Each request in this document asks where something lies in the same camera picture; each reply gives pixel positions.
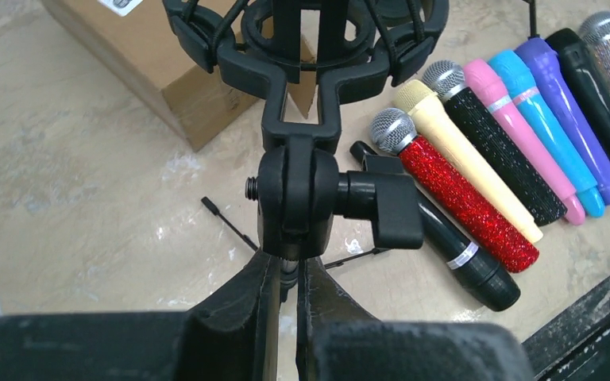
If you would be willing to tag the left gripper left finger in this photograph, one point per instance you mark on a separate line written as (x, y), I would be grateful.
(230, 335)

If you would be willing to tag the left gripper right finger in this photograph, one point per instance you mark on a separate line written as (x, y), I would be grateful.
(339, 340)

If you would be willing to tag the red glitter microphone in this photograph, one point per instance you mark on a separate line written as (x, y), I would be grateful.
(393, 131)

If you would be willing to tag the cream microphone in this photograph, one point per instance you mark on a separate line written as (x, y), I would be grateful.
(427, 112)

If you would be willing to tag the tripod microphone stand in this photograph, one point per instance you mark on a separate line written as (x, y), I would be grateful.
(305, 60)

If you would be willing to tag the black glitter microphone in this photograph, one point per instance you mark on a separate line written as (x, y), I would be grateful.
(484, 132)

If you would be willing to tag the pink microphone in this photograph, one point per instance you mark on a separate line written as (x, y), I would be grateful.
(490, 89)

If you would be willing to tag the brown cardboard box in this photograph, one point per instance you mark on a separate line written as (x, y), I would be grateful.
(134, 41)

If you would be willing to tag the teal microphone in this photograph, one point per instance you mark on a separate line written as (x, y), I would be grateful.
(525, 94)

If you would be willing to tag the purple microphone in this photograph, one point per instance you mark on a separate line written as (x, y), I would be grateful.
(545, 67)

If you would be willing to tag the black orange-tipped microphone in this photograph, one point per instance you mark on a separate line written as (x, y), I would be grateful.
(587, 84)

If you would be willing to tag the tripod shock mount stand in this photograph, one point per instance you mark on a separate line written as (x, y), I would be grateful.
(532, 18)

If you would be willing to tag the small black microphone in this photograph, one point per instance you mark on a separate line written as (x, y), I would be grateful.
(468, 263)

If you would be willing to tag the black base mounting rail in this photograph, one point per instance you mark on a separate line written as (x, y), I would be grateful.
(575, 345)

